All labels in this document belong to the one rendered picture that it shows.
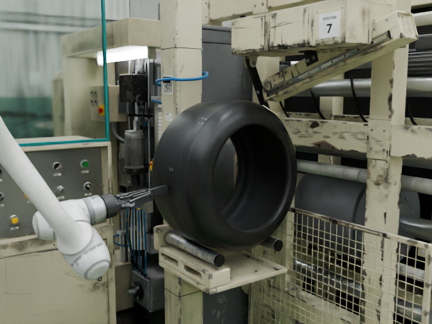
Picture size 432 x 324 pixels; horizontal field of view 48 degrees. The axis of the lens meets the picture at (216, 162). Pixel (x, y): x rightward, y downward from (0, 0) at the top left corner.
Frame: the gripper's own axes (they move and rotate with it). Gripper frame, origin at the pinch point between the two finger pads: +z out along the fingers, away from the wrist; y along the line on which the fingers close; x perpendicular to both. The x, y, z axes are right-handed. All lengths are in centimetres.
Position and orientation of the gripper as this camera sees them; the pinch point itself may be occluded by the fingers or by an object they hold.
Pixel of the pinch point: (157, 191)
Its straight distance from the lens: 164.4
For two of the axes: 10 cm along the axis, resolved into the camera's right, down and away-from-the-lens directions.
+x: 1.1, 9.7, 2.2
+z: 8.0, -2.2, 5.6
